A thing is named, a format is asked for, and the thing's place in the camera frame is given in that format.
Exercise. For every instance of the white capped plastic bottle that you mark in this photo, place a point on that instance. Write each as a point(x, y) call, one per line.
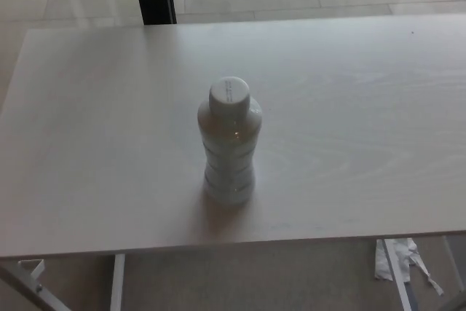
point(229, 150)

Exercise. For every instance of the white straight table leg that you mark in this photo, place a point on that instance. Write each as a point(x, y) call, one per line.
point(117, 282)

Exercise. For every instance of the crumpled white paper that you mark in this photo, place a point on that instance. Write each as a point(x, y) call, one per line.
point(403, 252)

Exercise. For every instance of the white slanted table leg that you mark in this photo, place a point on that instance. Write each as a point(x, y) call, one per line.
point(398, 278)

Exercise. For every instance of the thin white table leg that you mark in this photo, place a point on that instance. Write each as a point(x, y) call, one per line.
point(453, 260)

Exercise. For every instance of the grey diagonal table brace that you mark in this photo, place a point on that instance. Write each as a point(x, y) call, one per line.
point(32, 291)

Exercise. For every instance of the white metal table bracket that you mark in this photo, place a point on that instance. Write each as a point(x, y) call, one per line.
point(36, 269)

